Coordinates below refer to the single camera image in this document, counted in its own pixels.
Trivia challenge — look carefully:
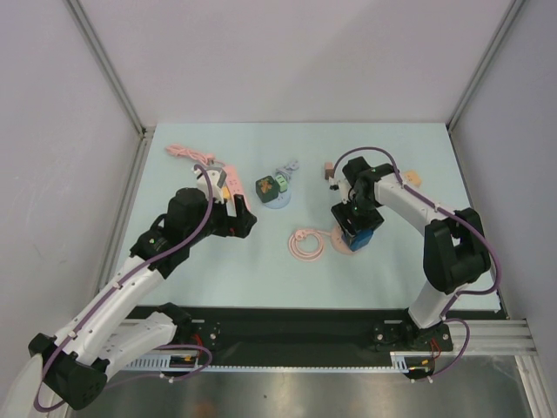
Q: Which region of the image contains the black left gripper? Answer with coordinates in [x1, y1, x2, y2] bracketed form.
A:
[185, 192, 255, 246]

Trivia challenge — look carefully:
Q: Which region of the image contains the blue cube socket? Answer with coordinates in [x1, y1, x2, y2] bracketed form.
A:
[342, 229, 374, 253]

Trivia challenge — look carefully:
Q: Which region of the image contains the dark green cube socket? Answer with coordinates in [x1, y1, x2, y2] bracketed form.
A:
[255, 175, 279, 204]

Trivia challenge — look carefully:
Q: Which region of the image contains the light green USB charger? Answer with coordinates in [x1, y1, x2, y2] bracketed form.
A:
[275, 174, 289, 193]

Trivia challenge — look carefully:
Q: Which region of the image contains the beige cube socket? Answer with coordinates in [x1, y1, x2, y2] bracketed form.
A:
[403, 170, 422, 188]

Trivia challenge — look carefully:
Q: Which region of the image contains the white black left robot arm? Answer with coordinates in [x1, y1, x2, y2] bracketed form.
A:
[29, 188, 257, 410]

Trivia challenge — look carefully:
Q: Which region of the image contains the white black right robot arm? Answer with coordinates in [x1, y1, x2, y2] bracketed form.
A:
[325, 157, 491, 349]

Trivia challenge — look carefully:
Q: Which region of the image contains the brown plug adapter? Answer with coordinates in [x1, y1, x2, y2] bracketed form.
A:
[324, 162, 334, 180]

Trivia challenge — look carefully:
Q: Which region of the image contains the pink round socket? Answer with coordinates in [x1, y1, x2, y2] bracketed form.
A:
[330, 226, 357, 256]

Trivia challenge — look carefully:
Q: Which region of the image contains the pink power strip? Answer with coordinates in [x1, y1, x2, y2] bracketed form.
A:
[219, 165, 251, 210]

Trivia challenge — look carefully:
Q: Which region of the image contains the light blue round socket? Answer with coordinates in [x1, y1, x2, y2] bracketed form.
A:
[265, 190, 292, 210]

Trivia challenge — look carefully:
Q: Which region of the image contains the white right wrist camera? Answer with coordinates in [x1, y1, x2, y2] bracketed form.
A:
[328, 178, 351, 204]

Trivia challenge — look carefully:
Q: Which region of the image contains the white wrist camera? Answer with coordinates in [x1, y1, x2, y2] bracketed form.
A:
[192, 166, 227, 204]
[328, 178, 351, 204]

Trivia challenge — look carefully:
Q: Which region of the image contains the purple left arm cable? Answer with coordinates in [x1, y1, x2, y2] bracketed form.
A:
[33, 163, 215, 413]

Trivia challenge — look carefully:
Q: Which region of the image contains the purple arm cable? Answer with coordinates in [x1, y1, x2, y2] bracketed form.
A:
[33, 163, 215, 413]
[332, 146, 501, 384]

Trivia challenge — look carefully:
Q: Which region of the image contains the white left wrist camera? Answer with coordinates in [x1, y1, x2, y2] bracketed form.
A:
[192, 166, 227, 204]

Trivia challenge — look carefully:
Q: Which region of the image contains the pink coiled cable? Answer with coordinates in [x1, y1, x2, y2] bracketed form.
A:
[288, 227, 336, 263]

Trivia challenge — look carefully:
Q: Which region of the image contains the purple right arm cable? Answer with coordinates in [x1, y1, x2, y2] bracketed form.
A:
[332, 146, 501, 384]

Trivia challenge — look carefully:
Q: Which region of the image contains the pink bundled strip cable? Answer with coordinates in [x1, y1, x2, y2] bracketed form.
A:
[164, 144, 218, 168]

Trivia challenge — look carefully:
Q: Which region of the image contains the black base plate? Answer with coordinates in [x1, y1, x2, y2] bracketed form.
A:
[125, 303, 510, 365]

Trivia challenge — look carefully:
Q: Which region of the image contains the aluminium frame rail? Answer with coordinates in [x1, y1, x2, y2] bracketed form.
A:
[391, 317, 536, 354]

